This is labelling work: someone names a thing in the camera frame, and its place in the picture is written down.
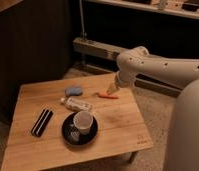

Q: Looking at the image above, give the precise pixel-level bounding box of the orange pepper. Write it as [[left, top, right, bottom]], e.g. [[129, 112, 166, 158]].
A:
[[98, 93, 119, 99]]

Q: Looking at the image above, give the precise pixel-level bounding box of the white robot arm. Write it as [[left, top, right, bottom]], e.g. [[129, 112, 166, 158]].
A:
[[107, 46, 199, 171]]

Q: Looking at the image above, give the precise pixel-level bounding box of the blue sponge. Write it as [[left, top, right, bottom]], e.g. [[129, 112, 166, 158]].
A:
[[65, 87, 82, 96]]

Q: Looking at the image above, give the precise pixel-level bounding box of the white paper cup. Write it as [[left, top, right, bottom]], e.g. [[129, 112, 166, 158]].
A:
[[73, 111, 93, 135]]

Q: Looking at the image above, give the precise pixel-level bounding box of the long grey beam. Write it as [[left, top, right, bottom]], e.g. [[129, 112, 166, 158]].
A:
[[72, 36, 199, 98]]

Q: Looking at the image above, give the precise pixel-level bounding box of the vertical metal pole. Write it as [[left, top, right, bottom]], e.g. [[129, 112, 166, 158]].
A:
[[79, 0, 87, 40]]

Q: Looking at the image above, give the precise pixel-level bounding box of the small wooden table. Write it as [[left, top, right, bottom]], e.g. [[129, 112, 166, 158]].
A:
[[1, 74, 153, 171]]

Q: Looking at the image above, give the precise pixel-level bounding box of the black round plate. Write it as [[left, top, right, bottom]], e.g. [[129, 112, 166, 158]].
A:
[[61, 112, 98, 146]]

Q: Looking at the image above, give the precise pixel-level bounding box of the black striped rectangular case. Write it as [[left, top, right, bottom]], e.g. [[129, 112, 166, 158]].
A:
[[31, 109, 53, 137]]

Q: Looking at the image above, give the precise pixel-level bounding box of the background wooden shelf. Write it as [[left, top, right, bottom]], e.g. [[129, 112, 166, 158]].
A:
[[86, 0, 199, 20]]

